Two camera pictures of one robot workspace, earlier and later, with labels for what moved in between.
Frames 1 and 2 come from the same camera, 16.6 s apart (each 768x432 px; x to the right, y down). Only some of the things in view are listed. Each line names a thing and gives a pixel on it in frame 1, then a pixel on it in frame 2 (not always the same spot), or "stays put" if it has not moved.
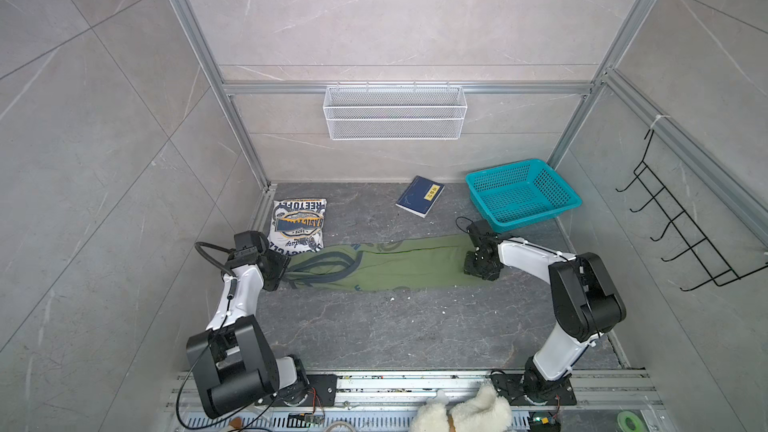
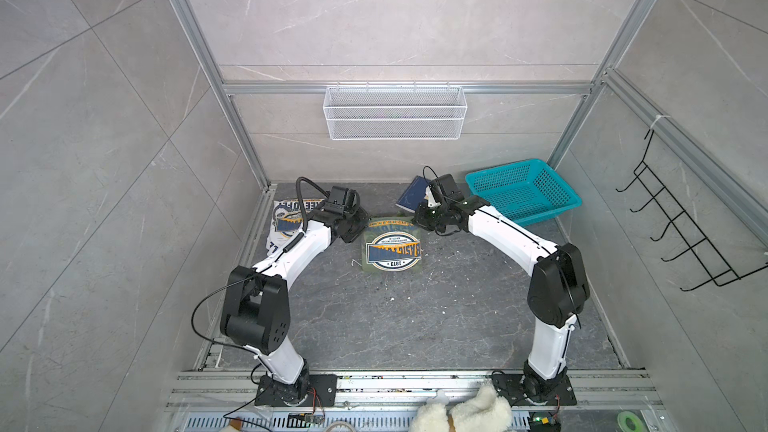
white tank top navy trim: (297, 226) stays put
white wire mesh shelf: (396, 113) stays put
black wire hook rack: (720, 271) stays put
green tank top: (436, 262) → (392, 245)
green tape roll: (627, 421) stays put
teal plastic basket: (511, 197) stays put
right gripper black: (468, 267) → (419, 217)
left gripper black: (280, 260) → (364, 217)
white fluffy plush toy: (485, 412) stays put
